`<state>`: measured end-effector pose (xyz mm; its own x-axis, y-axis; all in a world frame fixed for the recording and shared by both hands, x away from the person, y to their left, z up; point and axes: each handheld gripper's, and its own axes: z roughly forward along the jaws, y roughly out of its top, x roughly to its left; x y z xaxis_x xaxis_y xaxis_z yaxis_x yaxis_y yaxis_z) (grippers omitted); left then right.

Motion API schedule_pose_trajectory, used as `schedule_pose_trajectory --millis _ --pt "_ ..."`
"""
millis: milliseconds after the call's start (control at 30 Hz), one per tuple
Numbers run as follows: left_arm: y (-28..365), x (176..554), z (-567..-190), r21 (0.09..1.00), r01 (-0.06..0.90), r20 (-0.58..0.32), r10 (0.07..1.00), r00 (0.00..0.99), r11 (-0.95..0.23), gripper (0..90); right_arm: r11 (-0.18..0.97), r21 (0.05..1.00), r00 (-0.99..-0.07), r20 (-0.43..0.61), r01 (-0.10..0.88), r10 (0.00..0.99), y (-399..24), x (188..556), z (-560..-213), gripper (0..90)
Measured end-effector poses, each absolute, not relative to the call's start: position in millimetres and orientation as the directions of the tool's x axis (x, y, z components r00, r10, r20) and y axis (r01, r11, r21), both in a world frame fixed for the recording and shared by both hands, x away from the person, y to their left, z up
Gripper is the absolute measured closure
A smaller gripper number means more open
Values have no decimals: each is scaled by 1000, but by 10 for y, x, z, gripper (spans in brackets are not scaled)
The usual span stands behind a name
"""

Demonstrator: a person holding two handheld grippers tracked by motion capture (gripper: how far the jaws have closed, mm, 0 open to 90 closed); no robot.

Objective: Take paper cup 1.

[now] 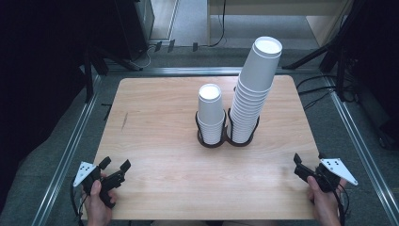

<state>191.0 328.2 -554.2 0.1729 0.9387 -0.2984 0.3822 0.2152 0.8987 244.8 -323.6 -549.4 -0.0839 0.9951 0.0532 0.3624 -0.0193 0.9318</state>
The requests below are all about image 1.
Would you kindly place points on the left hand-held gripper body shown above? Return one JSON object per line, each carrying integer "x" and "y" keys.
{"x": 114, "y": 180}

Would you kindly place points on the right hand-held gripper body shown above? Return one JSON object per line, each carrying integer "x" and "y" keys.
{"x": 337, "y": 168}

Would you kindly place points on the black double cup holder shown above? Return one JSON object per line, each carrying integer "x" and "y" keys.
{"x": 209, "y": 146}

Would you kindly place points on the tall stack of white cups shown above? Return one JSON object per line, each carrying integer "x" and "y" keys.
{"x": 255, "y": 75}

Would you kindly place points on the person's left hand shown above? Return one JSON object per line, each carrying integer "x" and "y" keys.
{"x": 97, "y": 210}

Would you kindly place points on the person's right hand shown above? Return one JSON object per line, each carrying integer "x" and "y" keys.
{"x": 326, "y": 207}

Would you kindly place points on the black floor tape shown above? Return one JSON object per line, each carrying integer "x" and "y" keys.
{"x": 108, "y": 111}

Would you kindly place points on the black tripod stand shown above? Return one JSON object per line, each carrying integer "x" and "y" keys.
{"x": 313, "y": 56}
{"x": 88, "y": 81}

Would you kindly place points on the short stack of white cups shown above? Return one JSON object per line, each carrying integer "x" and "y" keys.
{"x": 210, "y": 109}

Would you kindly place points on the dark curtain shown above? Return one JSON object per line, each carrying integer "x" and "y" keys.
{"x": 37, "y": 78}

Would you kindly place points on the black cabinet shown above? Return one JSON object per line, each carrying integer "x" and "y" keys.
{"x": 131, "y": 25}

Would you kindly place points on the light wooden shelf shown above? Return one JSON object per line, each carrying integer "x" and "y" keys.
{"x": 276, "y": 8}

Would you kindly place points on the aluminium frame rail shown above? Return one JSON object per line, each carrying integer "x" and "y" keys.
{"x": 188, "y": 71}
{"x": 360, "y": 147}
{"x": 67, "y": 157}

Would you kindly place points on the small black floor bracket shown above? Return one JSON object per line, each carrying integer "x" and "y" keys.
{"x": 171, "y": 45}
{"x": 158, "y": 46}
{"x": 195, "y": 47}

